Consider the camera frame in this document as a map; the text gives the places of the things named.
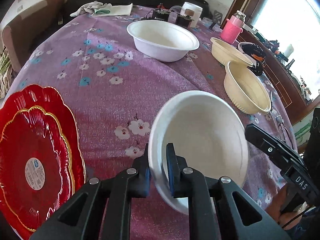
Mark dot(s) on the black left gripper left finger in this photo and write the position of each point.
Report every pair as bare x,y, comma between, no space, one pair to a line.
101,209

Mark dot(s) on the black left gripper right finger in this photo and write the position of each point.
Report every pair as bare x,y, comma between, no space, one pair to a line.
218,208

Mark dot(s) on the small red gold-rimmed plate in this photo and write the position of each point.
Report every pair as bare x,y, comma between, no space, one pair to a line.
36,169

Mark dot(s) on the white foam bowl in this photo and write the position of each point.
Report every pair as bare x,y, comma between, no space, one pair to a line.
161,40
207,132

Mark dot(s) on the beige plastic bowl with tab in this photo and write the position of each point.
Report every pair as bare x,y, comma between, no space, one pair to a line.
245,90

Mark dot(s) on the large red scalloped plate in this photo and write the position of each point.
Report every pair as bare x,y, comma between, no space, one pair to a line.
51,101

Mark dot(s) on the person's right hand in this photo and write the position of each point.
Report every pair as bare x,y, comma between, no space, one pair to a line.
273,209

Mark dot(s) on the brown wooden cabinet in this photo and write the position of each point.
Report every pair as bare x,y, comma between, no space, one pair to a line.
295,105

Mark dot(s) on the purple floral tablecloth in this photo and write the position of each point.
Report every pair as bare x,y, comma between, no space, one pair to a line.
115,92

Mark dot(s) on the pink water bottle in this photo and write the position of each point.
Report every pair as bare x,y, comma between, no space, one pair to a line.
233,27

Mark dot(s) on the white paper bag green logo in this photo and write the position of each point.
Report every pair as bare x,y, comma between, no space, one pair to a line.
112,10

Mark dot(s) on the black servo box left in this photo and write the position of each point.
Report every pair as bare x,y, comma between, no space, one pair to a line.
160,14

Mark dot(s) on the black servo box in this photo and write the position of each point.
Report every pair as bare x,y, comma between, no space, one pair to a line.
183,21
160,14

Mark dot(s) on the maroon armchair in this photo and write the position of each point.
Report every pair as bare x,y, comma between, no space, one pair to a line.
20,32

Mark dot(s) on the black servo box right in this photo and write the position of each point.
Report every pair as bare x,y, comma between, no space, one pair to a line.
183,21

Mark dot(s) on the black perforated stand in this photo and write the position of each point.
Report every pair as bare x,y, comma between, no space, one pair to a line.
216,20

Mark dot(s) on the white rag cloth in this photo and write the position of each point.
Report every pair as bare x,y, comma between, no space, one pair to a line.
87,7

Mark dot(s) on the white plastic jar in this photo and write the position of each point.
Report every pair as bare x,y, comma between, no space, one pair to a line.
192,10

